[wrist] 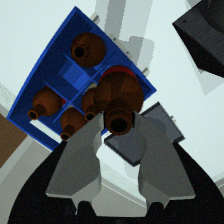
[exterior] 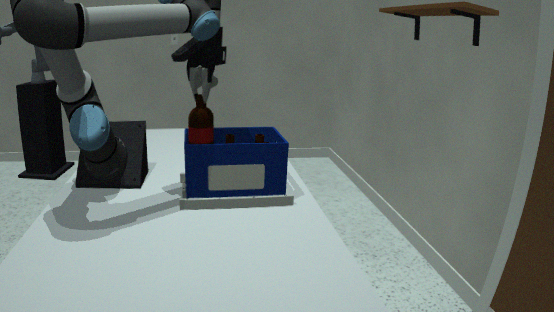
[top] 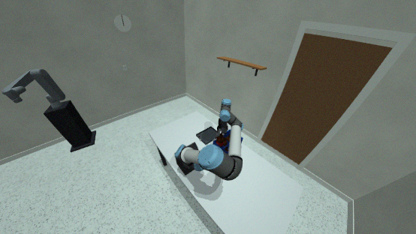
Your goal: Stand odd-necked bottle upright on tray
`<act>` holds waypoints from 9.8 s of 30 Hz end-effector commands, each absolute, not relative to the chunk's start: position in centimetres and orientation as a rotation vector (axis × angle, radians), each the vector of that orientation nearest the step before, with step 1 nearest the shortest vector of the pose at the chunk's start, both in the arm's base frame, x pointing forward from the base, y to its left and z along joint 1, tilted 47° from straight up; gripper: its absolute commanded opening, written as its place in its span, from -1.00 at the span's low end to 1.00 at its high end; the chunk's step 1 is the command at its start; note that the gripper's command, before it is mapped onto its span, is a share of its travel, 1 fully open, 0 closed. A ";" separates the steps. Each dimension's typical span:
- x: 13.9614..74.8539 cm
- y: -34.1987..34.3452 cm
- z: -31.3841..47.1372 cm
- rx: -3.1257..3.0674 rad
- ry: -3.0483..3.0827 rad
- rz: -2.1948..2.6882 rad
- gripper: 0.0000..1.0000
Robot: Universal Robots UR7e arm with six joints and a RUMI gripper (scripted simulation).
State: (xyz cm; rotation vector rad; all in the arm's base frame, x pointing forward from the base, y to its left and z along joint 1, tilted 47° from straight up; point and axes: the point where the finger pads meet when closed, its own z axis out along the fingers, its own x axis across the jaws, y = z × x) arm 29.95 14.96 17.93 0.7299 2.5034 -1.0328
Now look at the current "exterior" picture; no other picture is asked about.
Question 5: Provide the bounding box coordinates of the blue crate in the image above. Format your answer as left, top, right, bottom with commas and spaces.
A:
184, 127, 289, 198

